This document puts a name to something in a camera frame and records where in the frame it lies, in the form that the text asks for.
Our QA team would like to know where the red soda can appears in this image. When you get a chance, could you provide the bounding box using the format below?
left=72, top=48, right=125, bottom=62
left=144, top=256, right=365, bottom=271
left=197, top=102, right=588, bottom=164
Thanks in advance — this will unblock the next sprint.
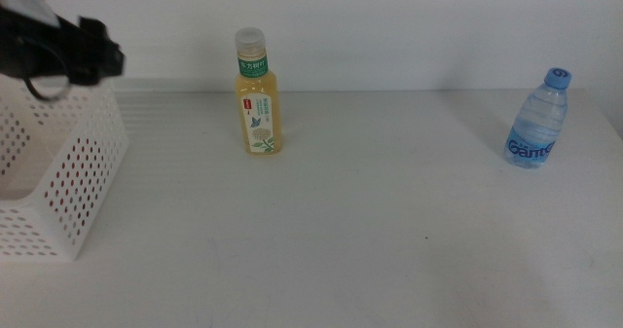
left=46, top=137, right=97, bottom=244

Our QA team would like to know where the yellow tea bottle green label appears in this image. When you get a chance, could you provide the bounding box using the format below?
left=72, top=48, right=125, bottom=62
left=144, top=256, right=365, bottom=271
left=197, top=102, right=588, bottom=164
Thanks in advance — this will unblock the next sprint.
left=234, top=26, right=283, bottom=156

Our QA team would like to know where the clear water bottle blue cap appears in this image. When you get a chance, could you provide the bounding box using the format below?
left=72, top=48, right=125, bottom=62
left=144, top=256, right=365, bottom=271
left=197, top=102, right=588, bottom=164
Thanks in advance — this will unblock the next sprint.
left=502, top=67, right=572, bottom=169

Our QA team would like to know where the white perforated plastic basket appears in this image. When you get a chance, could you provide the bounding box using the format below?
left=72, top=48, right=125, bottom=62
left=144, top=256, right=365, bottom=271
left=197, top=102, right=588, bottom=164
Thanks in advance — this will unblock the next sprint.
left=0, top=74, right=130, bottom=263

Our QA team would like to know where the thin black cable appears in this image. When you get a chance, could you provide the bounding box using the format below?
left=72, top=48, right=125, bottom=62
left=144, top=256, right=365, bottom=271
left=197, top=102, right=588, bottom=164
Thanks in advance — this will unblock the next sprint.
left=21, top=40, right=70, bottom=101

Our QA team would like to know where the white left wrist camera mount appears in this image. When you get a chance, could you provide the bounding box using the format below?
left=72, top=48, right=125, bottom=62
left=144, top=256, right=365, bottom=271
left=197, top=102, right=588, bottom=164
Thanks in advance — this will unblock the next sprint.
left=0, top=0, right=62, bottom=30

